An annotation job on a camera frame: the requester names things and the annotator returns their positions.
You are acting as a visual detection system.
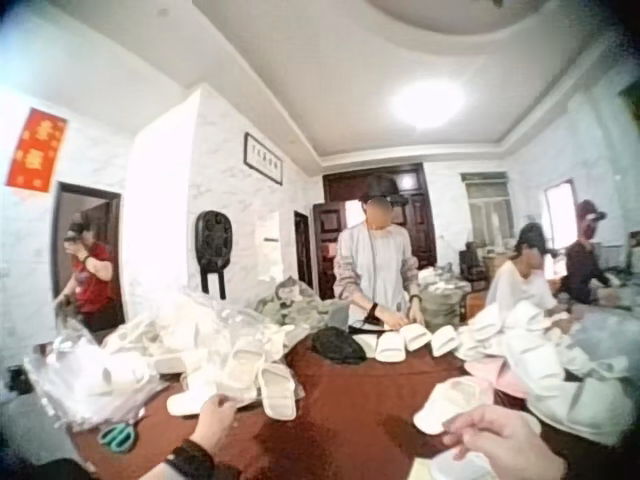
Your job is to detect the person's right hand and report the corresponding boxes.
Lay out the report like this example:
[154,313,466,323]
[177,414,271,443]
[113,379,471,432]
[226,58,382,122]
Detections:
[441,403,570,480]

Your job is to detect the person's left hand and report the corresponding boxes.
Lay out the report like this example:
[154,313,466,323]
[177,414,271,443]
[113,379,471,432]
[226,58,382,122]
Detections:
[192,392,242,451]

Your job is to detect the pile of white slippers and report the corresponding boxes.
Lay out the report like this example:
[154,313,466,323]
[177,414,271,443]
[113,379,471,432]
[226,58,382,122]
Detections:
[112,292,314,420]

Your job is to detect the pink slipper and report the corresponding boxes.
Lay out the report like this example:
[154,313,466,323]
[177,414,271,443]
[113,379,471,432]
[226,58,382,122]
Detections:
[463,360,529,399]

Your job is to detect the black wrist band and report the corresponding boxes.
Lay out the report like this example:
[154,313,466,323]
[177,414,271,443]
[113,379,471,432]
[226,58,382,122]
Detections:
[166,437,227,480]

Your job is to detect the large heap of white slippers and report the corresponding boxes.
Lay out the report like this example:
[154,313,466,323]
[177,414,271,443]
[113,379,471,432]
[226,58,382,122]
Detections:
[457,302,640,449]

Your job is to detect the camouflage cloth bundle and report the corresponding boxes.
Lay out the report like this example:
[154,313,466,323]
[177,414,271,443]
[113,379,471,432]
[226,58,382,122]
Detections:
[253,277,341,337]

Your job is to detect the red table cloth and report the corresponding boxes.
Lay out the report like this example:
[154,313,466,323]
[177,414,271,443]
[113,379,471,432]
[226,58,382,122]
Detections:
[69,327,551,480]

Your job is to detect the black mesh bag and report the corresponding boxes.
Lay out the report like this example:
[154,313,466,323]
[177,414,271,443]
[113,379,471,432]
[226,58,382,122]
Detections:
[310,327,369,366]

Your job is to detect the sack of white slippers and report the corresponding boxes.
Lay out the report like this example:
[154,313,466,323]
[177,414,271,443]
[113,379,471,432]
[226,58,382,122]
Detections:
[417,265,472,329]

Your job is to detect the heap of clear plastic bags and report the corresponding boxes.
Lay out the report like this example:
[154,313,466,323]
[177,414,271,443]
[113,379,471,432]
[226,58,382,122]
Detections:
[22,299,166,434]

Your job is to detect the white standing air conditioner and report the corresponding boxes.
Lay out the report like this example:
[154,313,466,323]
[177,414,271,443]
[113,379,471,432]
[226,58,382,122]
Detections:
[254,209,282,301]

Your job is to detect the narrow dark wooden door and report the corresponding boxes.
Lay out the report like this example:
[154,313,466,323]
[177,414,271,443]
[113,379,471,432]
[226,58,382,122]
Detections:
[293,209,314,292]

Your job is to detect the window with curtain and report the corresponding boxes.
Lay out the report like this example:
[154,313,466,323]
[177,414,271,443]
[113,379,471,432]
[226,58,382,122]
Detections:
[459,171,514,251]

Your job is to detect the dark wooden double door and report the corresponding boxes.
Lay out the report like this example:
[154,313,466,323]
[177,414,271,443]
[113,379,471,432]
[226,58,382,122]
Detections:
[312,162,437,301]

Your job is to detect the bright window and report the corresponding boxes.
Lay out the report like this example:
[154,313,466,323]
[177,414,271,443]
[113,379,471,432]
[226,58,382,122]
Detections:
[543,179,577,249]

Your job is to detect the framed calligraphy picture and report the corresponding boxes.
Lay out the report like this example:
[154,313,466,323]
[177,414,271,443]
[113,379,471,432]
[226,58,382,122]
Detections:
[242,131,285,187]

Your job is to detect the red paper poster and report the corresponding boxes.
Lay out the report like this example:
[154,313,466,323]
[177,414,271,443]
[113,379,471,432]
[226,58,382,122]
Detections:
[4,106,69,194]

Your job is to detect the round ceiling lamp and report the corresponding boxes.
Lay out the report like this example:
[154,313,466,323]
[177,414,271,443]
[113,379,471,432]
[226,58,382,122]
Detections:
[387,74,471,129]

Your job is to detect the green handled scissors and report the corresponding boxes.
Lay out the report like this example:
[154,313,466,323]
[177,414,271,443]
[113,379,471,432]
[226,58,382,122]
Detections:
[96,420,137,450]

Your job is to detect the black carved wall ornament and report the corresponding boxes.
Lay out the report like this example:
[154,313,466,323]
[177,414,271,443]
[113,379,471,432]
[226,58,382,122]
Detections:
[194,209,235,301]

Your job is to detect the dark door frame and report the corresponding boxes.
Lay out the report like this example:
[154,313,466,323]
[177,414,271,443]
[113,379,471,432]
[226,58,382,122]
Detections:
[51,180,124,332]

